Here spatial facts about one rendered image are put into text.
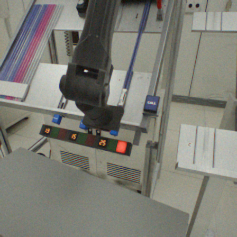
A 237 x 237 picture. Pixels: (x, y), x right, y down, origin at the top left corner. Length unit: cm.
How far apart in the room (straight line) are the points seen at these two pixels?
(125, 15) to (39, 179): 69
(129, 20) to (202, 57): 174
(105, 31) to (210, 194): 70
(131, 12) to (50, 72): 41
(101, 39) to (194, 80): 227
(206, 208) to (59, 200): 58
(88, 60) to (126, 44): 227
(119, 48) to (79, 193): 226
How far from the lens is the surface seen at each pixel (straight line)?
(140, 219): 51
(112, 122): 48
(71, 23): 95
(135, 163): 112
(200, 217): 95
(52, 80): 80
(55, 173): 63
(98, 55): 33
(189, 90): 260
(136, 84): 66
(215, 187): 81
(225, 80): 259
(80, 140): 65
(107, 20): 35
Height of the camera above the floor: 103
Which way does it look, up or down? 29 degrees down
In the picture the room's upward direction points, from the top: straight up
